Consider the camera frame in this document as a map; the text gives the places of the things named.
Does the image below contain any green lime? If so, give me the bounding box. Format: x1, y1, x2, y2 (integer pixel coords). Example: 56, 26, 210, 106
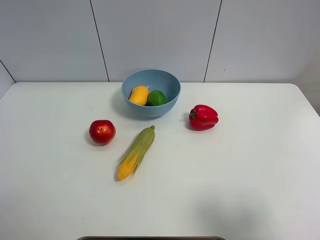
146, 90, 167, 107

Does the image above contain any yellow mango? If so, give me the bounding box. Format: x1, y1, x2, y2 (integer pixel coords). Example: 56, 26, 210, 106
129, 85, 149, 106

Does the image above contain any red apple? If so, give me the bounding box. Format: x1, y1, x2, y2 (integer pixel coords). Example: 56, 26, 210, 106
88, 119, 116, 145

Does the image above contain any blue plastic bowl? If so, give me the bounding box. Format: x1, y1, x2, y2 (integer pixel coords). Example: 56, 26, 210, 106
121, 69, 181, 118

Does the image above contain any red bell pepper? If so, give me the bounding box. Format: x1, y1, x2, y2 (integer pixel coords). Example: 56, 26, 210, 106
188, 104, 219, 131

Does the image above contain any corn cob with husk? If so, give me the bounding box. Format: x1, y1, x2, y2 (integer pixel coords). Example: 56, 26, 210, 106
116, 125, 155, 181

